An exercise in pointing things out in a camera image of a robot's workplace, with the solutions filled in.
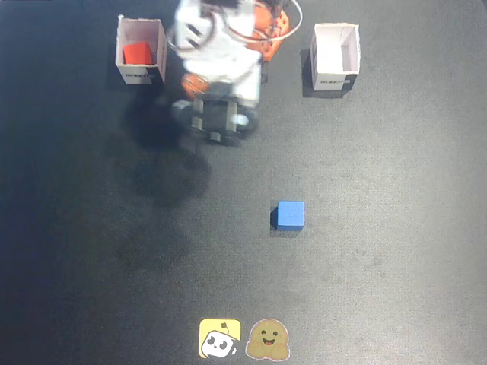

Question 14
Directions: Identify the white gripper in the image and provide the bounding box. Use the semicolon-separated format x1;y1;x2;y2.
181;60;263;110

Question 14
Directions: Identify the red cube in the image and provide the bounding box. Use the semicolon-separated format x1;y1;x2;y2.
122;41;154;65

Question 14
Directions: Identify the blue cube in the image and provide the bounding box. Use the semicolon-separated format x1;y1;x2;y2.
270;200;306;231

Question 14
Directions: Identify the white cardboard box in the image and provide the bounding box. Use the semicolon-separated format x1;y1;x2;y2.
115;14;168;87
308;22;361;92

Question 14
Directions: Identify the dark grey felt mat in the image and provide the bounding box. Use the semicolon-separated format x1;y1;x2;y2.
0;0;487;365

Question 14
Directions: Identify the yellow robot face sticker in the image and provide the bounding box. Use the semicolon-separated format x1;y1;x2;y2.
198;318;243;359

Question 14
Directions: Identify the hugging face emoji sticker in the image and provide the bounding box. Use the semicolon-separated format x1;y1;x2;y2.
244;318;292;360

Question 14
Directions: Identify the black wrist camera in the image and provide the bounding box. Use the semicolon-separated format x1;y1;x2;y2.
170;90;262;148

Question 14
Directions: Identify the white cable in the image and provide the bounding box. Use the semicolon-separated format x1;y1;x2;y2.
247;0;304;43

